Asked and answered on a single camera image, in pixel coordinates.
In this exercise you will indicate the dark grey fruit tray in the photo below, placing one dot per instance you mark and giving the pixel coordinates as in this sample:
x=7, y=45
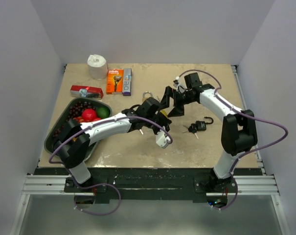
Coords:
x=48, y=145

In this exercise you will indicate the white toilet paper roll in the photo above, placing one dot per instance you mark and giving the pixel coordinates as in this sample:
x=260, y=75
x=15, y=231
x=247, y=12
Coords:
x=98, y=67

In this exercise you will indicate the yellow padlock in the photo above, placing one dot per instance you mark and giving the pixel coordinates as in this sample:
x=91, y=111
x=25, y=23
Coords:
x=164, y=113

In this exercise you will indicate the dark red grape bunch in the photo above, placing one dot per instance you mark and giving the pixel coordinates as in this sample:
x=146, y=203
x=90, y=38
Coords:
x=73, y=111

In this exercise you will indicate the green lime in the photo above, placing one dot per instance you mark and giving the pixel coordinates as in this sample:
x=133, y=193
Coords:
x=103, y=112

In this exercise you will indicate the red toothpaste box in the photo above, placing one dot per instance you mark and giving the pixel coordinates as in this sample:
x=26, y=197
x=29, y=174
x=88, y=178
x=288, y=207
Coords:
x=86, y=91

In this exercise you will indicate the brass padlock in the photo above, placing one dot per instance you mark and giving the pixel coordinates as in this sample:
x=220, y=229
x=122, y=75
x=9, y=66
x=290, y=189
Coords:
x=146, y=95

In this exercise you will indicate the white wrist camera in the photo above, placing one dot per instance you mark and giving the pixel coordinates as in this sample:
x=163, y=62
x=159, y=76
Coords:
x=178, y=85
x=162, y=139

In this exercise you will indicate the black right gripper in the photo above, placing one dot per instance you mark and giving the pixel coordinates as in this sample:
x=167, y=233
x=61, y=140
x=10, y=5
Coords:
x=178, y=110

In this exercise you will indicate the red strawberries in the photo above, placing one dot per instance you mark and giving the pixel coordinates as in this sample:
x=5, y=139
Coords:
x=79, y=119

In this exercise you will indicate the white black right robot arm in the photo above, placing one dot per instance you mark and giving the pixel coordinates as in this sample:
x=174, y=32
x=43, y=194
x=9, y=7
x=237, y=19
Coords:
x=238, y=136

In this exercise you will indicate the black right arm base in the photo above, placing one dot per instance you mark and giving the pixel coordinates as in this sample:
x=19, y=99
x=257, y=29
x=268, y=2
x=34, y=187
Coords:
x=210, y=183

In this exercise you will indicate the black padlock with keys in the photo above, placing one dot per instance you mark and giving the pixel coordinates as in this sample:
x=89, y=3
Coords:
x=198, y=126

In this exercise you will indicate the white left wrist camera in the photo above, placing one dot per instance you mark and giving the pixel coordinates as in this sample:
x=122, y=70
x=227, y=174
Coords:
x=162, y=139

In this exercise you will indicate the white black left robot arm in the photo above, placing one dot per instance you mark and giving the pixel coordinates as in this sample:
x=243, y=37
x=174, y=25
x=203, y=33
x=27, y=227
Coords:
x=73, y=142

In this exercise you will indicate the orange razor box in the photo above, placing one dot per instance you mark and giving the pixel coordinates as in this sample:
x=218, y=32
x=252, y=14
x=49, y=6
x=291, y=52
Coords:
x=114, y=81

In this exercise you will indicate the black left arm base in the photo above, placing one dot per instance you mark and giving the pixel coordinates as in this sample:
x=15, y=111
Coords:
x=98, y=188

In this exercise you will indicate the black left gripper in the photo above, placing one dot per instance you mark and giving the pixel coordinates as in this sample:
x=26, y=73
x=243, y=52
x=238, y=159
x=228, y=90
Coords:
x=165, y=122

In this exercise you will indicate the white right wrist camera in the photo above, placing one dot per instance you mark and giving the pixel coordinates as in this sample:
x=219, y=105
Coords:
x=178, y=85

